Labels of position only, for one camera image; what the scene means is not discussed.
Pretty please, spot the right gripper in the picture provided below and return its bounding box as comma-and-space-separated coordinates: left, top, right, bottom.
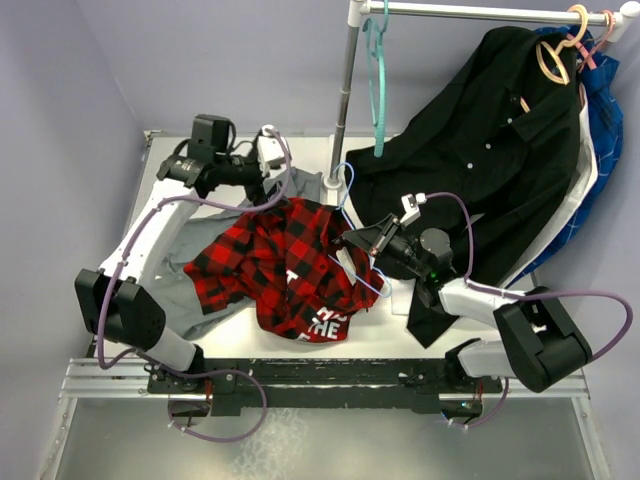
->
344, 213, 430, 277

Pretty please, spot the red black plaid shirt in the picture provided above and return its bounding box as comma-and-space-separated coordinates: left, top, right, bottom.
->
184, 198, 384, 343

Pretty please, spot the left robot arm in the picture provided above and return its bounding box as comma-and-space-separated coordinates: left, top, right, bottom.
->
74, 114, 291, 392

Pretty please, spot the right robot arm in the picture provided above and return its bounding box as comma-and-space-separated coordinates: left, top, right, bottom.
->
340, 214, 593, 393

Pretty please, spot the grey shirt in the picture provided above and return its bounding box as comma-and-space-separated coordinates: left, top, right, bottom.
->
144, 167, 325, 341

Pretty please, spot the teal hanger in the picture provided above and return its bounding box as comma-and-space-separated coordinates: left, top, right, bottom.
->
362, 0, 390, 158

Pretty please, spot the blue checked shirt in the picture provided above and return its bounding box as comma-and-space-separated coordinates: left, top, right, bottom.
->
502, 24, 625, 291

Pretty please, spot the pink hanger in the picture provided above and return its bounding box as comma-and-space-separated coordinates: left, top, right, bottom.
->
575, 10, 616, 73

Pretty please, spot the wooden hanger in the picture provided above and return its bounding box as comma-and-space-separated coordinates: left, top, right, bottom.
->
535, 4, 588, 86

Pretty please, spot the white garment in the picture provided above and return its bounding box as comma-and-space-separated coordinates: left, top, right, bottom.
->
500, 83, 598, 287

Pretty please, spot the metal clothes rack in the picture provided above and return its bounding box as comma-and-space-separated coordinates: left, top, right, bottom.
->
321, 1, 639, 205

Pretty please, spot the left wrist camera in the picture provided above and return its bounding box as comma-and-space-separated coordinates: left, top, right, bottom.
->
256, 124, 285, 172

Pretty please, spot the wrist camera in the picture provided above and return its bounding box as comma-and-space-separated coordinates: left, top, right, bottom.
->
400, 193, 427, 228
256, 124, 285, 172

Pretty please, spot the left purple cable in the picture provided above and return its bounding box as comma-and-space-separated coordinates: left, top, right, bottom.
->
94, 127, 294, 442

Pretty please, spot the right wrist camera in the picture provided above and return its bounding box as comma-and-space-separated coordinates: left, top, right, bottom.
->
400, 193, 427, 228

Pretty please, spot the black base frame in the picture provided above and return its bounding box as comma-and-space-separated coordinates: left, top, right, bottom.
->
144, 354, 503, 418

